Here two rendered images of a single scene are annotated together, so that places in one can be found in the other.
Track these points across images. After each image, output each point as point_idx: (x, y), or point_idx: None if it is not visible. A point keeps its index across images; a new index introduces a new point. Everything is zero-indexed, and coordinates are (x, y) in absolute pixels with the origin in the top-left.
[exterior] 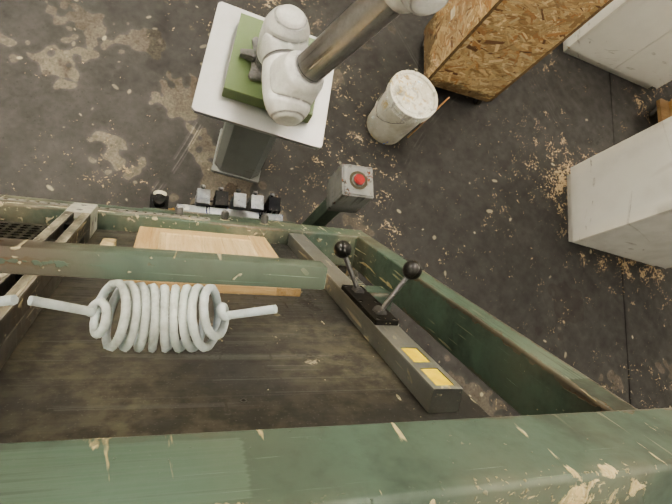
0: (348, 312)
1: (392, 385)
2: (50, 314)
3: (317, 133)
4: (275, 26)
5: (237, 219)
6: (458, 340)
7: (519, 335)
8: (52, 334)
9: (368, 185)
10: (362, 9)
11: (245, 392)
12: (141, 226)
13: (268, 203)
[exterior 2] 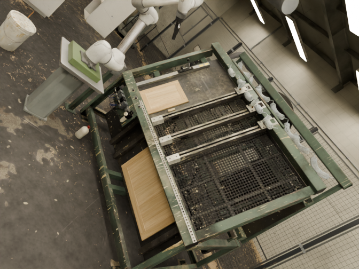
0: (184, 73)
1: (204, 69)
2: None
3: None
4: (110, 50)
5: (133, 96)
6: (181, 62)
7: (189, 53)
8: None
9: None
10: (141, 30)
11: (213, 81)
12: (148, 113)
13: (121, 89)
